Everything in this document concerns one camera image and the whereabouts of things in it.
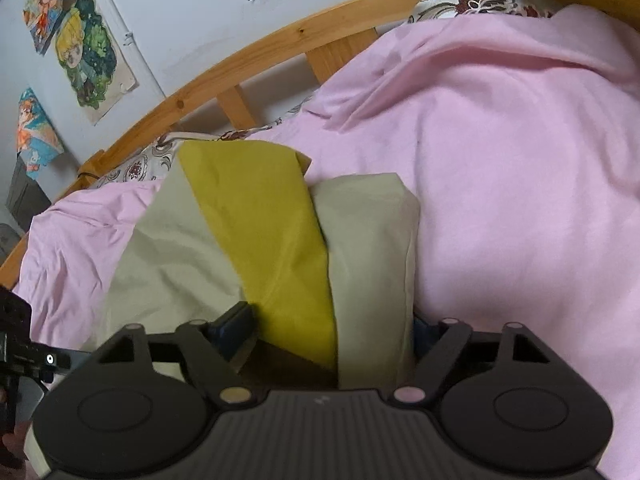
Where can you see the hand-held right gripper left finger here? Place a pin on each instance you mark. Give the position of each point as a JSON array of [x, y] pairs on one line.
[[235, 330]]

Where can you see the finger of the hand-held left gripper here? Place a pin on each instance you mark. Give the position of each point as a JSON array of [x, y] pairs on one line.
[[65, 358]]

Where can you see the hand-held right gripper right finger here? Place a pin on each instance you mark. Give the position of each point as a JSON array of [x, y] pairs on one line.
[[424, 337]]

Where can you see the beige brown yellow hooded jacket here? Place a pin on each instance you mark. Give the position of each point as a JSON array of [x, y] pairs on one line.
[[280, 240]]

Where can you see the person's left hand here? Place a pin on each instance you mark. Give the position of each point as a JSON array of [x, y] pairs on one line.
[[15, 445]]

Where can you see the grey cabinet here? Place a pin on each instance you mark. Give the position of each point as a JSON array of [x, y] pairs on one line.
[[27, 195]]

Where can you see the pink blanket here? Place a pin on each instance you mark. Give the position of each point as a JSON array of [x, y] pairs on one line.
[[500, 185]]

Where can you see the curled orange-haired figure poster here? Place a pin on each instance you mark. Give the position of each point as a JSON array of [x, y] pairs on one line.
[[35, 130]]

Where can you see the floral satin bedsheet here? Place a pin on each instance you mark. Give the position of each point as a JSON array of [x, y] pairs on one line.
[[475, 0]]

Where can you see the blond figure wall poster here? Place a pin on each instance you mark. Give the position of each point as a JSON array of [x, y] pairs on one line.
[[90, 55]]

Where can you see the orange figure wall poster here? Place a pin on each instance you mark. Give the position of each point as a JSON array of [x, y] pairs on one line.
[[45, 5]]

